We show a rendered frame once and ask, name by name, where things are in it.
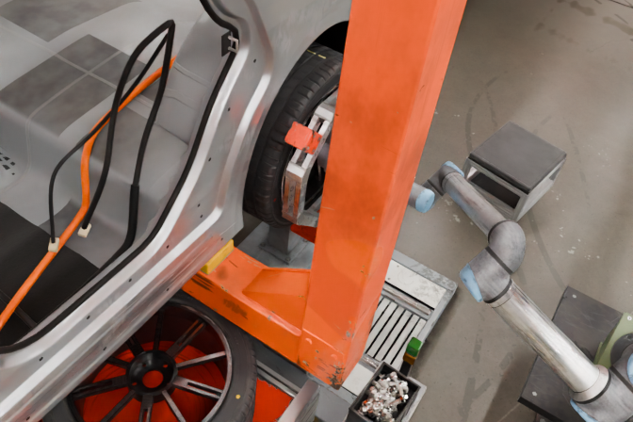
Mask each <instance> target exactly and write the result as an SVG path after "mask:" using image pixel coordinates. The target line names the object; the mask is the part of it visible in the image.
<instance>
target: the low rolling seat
mask: <svg viewBox="0 0 633 422"><path fill-rule="evenodd" d="M566 155H567V153H566V152H564V151H563V150H562V149H560V148H558V147H557V146H555V145H553V144H551V143H550V142H548V141H546V140H544V139H543V138H540V137H538V136H536V135H535V134H533V133H531V132H529V131H528V130H527V129H525V128H523V127H522V126H520V125H518V124H516V123H515V122H512V121H508V122H506V123H505V124H504V125H503V126H502V127H500V128H499V129H498V130H497V131H495V132H494V133H493V134H492V135H491V136H489V137H488V138H487V139H486V140H484V141H483V142H482V143H481V144H480V145H479V146H478V147H477V148H476V149H474V150H473V151H472V152H471V153H470V154H469V156H468V157H467V158H466V160H465V163H464V165H463V170H462V172H463V174H464V177H463V179H464V180H465V181H467V182H468V183H469V184H470V185H471V186H472V187H473V188H474V189H475V190H476V191H477V192H478V193H479V194H480V195H481V196H482V197H483V198H484V199H485V200H486V201H487V202H488V203H489V204H490V205H491V206H492V207H493V208H494V209H496V210H497V211H498V212H499V213H500V214H501V215H502V216H503V217H504V218H505V219H511V220H513V221H515V222H517V221H518V220H519V219H520V218H522V217H523V216H524V215H525V214H526V212H527V211H528V210H529V209H530V208H531V207H532V206H533V205H534V204H535V203H536V202H537V201H538V200H539V199H540V198H541V197H542V196H543V195H544V194H545V192H546V191H547V190H548V189H549V188H551V187H552V186H553V184H554V182H555V180H556V178H557V176H558V174H559V172H560V169H561V167H562V165H563V163H564V161H565V159H566V158H565V157H566ZM471 167H472V168H471Z"/></svg>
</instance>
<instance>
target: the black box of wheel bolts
mask: <svg viewBox="0 0 633 422"><path fill-rule="evenodd" d="M420 389H421V386H420V385H418V384H417V383H415V382H414V381H412V380H411V379H409V378H408V377H406V376H405V375H403V374H402V373H400V372H399V371H397V370H396V369H394V368H393V367H391V366H390V365H389V364H387V363H386V362H382V364H381V365H380V367H379V368H378V369H377V371H376V372H375V373H374V375H373V376H372V378H371V379H370V380H369V382H368V383H367V384H366V386H365V387H364V389H363V390H362V391H361V393H360V394H359V395H358V397H357V398H356V399H355V400H354V401H353V402H352V404H351V405H350V406H349V413H348V416H347V419H346V422H401V421H402V420H403V418H404V417H405V415H407V413H408V412H409V410H410V409H411V407H412V406H413V404H414V401H415V399H416V397H417V395H418V392H419V391H420Z"/></svg>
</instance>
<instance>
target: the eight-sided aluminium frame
mask: <svg viewBox="0 0 633 422"><path fill-rule="evenodd" d="M337 94H338V89H337V90H336V91H335V92H334V93H333V94H332V95H331V96H329V97H328V98H327V99H326V100H325V101H324V102H323V101H322V102H321V104H320V105H319V106H318V108H317V109H316V111H315V112H314V116H313V118H312V119H311V121H310V123H309V125H308V128H310V129H312V130H314V131H317V129H318V127H319V125H320V124H321V123H323V125H322V127H321V128H320V130H319V132H318V133H319V134H320V135H321V136H322V138H321V140H320V142H319V143H318V145H317V147H316V150H315V152H314V154H313V155H310V154H308V155H307V156H306V158H305V160H304V162H303V163H301V161H302V159H303V157H304V155H305V152H304V151H302V150H300V149H298V148H297V150H296V152H295V153H294V155H293V157H292V159H291V160H290V161H289V163H288V166H287V169H286V172H285V175H284V176H285V184H284V204H283V210H282V213H283V214H282V217H283V218H285V219H287V220H289V221H291V222H293V223H295V224H297V225H299V226H300V225H303V226H311V227H314V228H316V227H317V224H318V217H319V213H318V212H317V211H318V210H319V209H320V205H321V199H322V195H321V196H320V197H319V198H318V199H317V200H316V201H315V202H314V203H313V204H312V205H311V207H310V208H309V209H307V210H303V209H304V202H305V194H306V187H307V179H308V176H309V173H310V170H311V168H312V167H313V165H314V163H315V161H316V159H317V156H318V154H319V152H320V150H321V148H322V146H323V144H324V142H325V140H326V138H327V136H328V135H329V133H330V131H331V129H332V127H333V119H334V112H335V107H336V100H337ZM296 182H297V183H296ZM295 189H296V191H295ZM294 197H295V200H294Z"/></svg>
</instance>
